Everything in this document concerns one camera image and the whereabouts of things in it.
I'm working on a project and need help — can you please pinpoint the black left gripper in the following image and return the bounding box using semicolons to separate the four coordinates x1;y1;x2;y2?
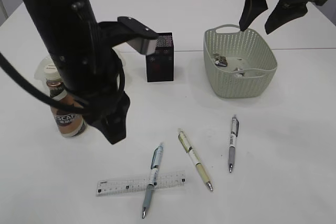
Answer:
62;22;130;145

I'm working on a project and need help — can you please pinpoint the brown Nescafe coffee bottle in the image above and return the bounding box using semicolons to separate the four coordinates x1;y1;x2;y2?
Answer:
44;63;87;137

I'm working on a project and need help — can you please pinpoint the clear plastic ruler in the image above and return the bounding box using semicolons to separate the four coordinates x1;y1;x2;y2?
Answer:
96;171;187;197

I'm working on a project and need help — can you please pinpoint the dark paper ball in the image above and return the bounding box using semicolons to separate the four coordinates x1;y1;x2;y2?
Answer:
213;54;228;67

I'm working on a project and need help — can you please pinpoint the white paper ball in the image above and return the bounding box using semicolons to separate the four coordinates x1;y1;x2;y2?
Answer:
234;68;246;78

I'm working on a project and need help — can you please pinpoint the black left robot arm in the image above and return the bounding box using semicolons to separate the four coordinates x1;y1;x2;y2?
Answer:
1;0;130;144

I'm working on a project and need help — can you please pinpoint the blue grip ballpoint pen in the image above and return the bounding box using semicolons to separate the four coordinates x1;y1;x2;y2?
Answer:
142;142;164;219

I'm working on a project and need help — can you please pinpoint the pale green plastic basket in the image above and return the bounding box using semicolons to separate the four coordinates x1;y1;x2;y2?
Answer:
203;25;278;99

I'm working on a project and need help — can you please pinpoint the black mesh pen holder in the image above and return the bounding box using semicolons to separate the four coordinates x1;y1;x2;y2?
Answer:
146;33;174;82

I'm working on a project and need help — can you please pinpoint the pale green wavy glass plate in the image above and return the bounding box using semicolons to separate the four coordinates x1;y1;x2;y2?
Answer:
34;48;126;81

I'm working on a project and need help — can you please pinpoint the cream grip ballpoint pen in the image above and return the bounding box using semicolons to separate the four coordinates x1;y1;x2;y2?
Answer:
177;128;214;192

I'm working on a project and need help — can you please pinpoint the grey grip ballpoint pen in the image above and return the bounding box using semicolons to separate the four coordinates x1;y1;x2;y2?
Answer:
228;114;239;173

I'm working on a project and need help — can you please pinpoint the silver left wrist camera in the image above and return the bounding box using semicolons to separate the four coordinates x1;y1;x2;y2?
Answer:
117;16;159;55

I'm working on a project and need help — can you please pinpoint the black cable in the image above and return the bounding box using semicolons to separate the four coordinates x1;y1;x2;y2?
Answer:
0;50;127;116

